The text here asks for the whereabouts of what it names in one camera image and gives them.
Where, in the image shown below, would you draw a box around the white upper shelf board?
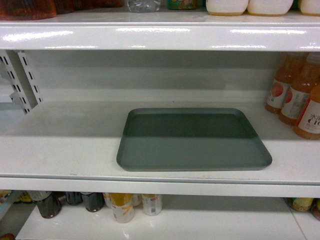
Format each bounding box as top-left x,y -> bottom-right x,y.
0,7 -> 320,52

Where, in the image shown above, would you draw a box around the orange juice bottle front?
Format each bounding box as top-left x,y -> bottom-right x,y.
293,84 -> 320,140

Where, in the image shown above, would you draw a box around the silver metal tray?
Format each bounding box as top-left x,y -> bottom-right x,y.
116,107 -> 273,172

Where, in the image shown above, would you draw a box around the white jug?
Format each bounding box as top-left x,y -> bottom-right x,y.
206,0 -> 249,16
247,0 -> 294,16

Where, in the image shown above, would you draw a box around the white shelf board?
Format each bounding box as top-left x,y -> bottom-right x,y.
0,101 -> 320,198
0,7 -> 320,52

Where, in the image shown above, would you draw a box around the dark tea bottle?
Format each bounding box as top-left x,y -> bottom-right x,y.
80,192 -> 105,212
27,190 -> 62,219

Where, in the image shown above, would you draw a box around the yellow white drink bottle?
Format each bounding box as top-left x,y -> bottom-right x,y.
109,193 -> 134,224

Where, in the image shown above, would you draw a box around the white slotted shelf upright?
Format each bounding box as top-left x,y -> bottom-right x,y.
16,50 -> 43,110

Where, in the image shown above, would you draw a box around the dark tea bottle left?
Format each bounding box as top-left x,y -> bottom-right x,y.
27,190 -> 62,219

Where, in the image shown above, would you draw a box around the clear water bottle bottom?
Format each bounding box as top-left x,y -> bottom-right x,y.
127,0 -> 161,13

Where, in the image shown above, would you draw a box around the white labelled drink bottle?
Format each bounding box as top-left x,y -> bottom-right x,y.
141,194 -> 163,216

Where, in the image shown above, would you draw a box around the orange juice bottle middle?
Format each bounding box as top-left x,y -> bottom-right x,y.
279,52 -> 320,126

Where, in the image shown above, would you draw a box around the white middle shelf board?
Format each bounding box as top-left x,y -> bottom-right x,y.
0,101 -> 320,198

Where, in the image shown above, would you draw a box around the white jug bottom left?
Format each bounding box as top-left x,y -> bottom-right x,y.
206,0 -> 249,16

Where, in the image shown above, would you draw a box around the white jug bottom middle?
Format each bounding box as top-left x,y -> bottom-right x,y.
247,0 -> 294,16

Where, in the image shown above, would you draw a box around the orange juice bottle back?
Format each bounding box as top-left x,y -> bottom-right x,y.
265,52 -> 308,114

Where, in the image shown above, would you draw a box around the orange juice bottle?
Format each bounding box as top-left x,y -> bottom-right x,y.
279,52 -> 320,126
265,52 -> 308,114
293,84 -> 320,140

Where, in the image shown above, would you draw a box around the dark tea bottle right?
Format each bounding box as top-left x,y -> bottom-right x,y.
80,192 -> 105,212

